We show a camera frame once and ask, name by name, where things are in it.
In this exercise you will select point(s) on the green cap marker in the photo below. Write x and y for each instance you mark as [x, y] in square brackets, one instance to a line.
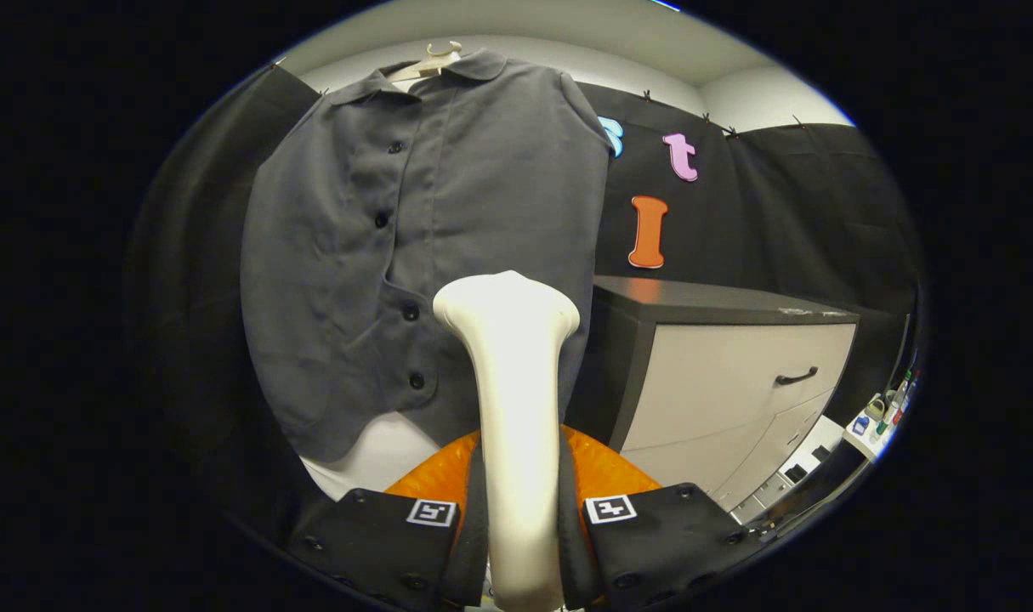
[883, 416]

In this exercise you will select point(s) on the red cap marker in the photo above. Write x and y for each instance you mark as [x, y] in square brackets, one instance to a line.
[905, 399]

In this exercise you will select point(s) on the grey button shirt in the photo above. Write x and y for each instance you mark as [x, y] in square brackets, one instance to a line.
[448, 212]

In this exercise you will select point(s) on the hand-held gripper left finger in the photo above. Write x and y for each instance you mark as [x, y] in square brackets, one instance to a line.
[397, 544]

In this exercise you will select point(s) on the white garment steamer head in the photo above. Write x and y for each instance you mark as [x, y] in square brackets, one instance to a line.
[516, 382]

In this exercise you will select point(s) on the black backdrop cloth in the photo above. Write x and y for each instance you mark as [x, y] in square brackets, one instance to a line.
[754, 212]

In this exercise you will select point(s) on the small blue item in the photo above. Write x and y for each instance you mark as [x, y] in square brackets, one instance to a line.
[860, 425]

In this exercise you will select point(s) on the grey top beige cabinet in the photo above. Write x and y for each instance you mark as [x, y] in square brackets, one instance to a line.
[720, 382]

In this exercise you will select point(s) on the cream clothes hanger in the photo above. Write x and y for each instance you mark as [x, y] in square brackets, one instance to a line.
[431, 61]

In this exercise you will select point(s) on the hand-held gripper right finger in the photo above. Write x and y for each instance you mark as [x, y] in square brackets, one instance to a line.
[661, 535]

